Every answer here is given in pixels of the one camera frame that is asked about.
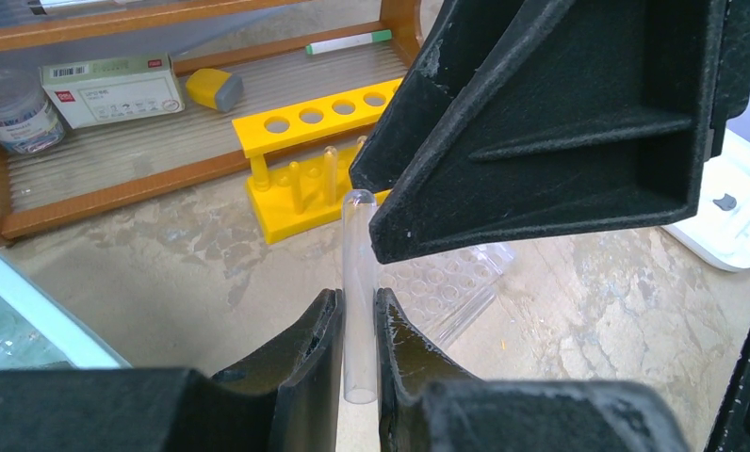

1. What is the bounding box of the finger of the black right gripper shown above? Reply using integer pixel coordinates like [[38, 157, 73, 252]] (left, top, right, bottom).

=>
[[350, 1, 726, 264]]

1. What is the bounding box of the green capped white marker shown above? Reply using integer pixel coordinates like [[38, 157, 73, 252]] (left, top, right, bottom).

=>
[[305, 29, 393, 56]]

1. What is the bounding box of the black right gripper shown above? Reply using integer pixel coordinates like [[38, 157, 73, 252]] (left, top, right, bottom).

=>
[[709, 0, 750, 158]]

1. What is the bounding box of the clear jar lower shelf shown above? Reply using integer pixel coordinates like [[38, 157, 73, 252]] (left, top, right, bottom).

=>
[[0, 69, 65, 154]]

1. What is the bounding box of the yellow green sponge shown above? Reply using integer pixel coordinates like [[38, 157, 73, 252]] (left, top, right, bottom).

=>
[[186, 68, 244, 113]]

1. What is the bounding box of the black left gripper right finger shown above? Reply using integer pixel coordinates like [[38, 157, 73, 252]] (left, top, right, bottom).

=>
[[375, 289, 689, 451]]

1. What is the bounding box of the clear well plate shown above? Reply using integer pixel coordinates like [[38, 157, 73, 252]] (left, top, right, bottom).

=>
[[379, 242, 516, 349]]

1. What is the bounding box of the wooden three-tier shelf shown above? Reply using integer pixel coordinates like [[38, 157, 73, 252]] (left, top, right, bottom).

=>
[[0, 1, 422, 247]]

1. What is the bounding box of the white plastic tray lid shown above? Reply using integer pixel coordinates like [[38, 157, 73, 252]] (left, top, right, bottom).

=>
[[662, 130, 750, 272]]

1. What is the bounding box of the teal plastic tub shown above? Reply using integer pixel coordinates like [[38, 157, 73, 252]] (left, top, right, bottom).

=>
[[0, 254, 129, 371]]

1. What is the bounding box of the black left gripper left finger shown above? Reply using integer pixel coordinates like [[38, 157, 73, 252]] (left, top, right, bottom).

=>
[[0, 289, 344, 451]]

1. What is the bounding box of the yellow test tube rack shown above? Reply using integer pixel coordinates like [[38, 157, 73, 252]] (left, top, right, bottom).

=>
[[232, 78, 401, 244]]

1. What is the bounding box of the white box lower shelf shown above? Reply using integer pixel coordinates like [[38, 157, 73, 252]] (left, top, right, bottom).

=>
[[40, 53, 185, 129]]

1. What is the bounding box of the clear glass test tube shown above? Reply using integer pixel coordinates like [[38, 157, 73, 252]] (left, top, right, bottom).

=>
[[341, 189, 380, 405]]

